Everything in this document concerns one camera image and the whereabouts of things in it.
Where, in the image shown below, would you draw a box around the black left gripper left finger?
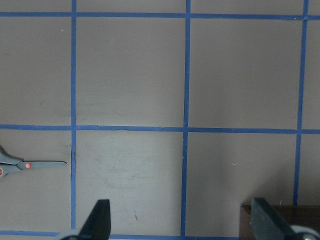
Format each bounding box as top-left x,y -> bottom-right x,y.
78,199 -> 111,240

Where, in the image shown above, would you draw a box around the grey scissors orange rivet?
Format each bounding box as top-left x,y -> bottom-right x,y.
0,146 -> 67,179

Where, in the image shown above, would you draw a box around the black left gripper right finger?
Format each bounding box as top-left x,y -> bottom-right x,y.
251,197 -> 296,240

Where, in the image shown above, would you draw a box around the dark brown drawer cabinet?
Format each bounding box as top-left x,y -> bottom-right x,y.
239,205 -> 320,240

